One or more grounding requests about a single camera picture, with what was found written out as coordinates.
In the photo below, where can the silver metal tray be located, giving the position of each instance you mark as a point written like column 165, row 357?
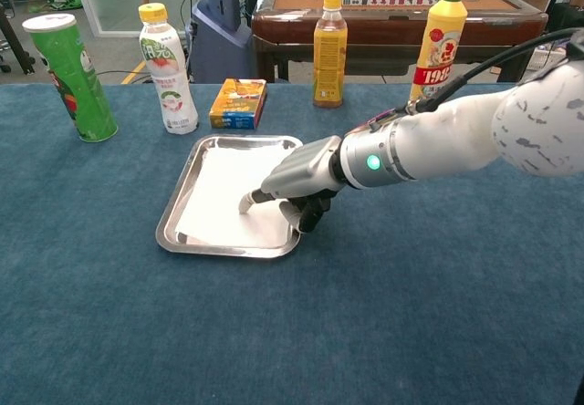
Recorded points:
column 228, row 252

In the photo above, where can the tea bottle yellow label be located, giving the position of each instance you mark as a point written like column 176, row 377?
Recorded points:
column 329, row 58

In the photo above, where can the black stand base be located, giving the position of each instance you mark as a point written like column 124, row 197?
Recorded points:
column 13, row 40

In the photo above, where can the orange snack box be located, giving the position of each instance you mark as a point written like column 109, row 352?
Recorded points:
column 237, row 104

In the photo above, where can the blue felt table cloth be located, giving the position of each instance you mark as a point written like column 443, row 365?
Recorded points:
column 91, row 309

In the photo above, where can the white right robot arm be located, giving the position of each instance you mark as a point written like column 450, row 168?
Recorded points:
column 456, row 140

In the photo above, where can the white drink bottle yellow cap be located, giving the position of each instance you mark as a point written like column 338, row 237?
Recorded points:
column 169, row 81

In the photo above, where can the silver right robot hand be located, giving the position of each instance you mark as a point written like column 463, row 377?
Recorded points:
column 301, row 172

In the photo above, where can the blue grey machine base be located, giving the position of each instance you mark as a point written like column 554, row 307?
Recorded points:
column 219, row 44

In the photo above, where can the green chips can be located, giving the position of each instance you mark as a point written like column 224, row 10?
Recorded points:
column 73, row 81

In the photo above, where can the brown mahjong table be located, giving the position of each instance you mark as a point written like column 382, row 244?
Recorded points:
column 388, row 26

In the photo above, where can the yellow detergent bottle green cap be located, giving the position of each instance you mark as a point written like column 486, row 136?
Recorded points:
column 438, row 35

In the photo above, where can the white plastic basket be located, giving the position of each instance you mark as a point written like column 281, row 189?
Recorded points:
column 540, row 56

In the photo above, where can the green bag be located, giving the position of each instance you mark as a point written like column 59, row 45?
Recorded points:
column 64, row 0

